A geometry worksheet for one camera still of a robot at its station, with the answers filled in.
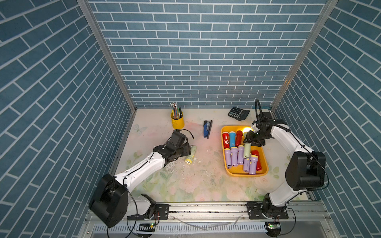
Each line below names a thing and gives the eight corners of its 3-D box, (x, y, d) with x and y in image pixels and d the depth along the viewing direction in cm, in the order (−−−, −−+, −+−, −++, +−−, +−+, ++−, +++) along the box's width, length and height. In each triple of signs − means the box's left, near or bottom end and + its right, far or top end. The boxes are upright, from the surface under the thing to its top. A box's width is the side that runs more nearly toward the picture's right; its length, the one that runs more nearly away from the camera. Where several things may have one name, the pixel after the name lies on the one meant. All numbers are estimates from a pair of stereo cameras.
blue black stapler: (203, 138, 104) (203, 136, 102) (203, 122, 114) (203, 120, 112) (213, 138, 104) (213, 136, 102) (212, 122, 114) (212, 120, 112)
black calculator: (227, 115, 118) (228, 113, 116) (232, 106, 125) (233, 104, 123) (244, 122, 113) (245, 120, 112) (248, 112, 120) (249, 110, 118)
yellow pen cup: (171, 129, 109) (169, 120, 101) (172, 121, 114) (171, 112, 106) (183, 129, 109) (182, 120, 101) (184, 121, 114) (183, 112, 106)
